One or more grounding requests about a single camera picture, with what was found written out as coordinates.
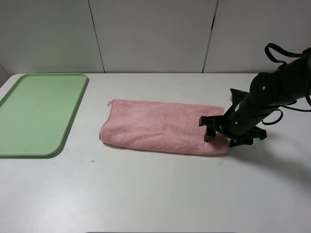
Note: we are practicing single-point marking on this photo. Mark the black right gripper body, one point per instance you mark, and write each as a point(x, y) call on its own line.
point(268, 92)

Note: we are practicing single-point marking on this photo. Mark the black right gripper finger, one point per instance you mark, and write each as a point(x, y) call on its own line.
point(213, 126)
point(248, 138)

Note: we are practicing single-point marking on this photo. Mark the pink terry towel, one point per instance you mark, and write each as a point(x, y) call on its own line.
point(161, 127)

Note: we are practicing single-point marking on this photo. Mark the light green plastic tray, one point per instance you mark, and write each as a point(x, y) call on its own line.
point(37, 113)

